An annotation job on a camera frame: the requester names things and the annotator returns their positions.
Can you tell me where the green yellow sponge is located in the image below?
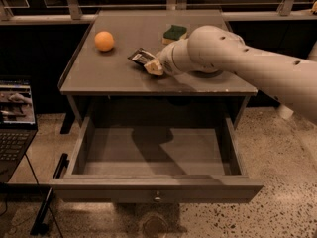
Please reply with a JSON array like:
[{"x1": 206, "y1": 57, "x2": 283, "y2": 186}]
[{"x1": 162, "y1": 25, "x2": 187, "y2": 45}]

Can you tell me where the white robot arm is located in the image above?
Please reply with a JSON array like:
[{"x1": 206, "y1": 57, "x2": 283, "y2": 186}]
[{"x1": 145, "y1": 26, "x2": 317, "y2": 124}]

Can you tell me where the black stand leg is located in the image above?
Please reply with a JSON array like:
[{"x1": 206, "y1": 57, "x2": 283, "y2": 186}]
[{"x1": 30, "y1": 153, "x2": 69, "y2": 236}]

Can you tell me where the open grey top drawer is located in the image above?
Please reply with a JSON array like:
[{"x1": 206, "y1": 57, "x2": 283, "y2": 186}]
[{"x1": 49, "y1": 116, "x2": 265, "y2": 204}]

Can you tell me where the grey cabinet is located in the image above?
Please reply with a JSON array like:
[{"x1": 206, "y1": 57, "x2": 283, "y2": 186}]
[{"x1": 58, "y1": 10, "x2": 257, "y2": 124}]

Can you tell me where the black laptop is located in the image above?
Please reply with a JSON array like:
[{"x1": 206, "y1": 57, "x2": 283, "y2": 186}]
[{"x1": 0, "y1": 75, "x2": 38, "y2": 183}]

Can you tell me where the metal drawer knob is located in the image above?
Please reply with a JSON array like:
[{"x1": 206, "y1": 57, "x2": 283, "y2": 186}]
[{"x1": 153, "y1": 191, "x2": 161, "y2": 203}]

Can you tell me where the orange fruit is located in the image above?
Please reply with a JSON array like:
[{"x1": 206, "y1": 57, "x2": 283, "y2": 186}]
[{"x1": 94, "y1": 31, "x2": 115, "y2": 52}]

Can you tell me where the white bowl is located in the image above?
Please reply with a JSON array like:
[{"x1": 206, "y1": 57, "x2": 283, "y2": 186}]
[{"x1": 194, "y1": 68, "x2": 220, "y2": 74}]

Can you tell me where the black cable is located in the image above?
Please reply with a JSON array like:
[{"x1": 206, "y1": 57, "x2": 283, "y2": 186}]
[{"x1": 0, "y1": 153, "x2": 65, "y2": 238}]

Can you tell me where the black rxbar chocolate wrapper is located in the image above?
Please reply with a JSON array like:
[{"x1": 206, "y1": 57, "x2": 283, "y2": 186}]
[{"x1": 128, "y1": 48, "x2": 155, "y2": 65}]

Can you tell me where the metal railing frame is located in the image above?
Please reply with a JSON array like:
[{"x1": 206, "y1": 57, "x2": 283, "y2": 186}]
[{"x1": 0, "y1": 0, "x2": 317, "y2": 25}]

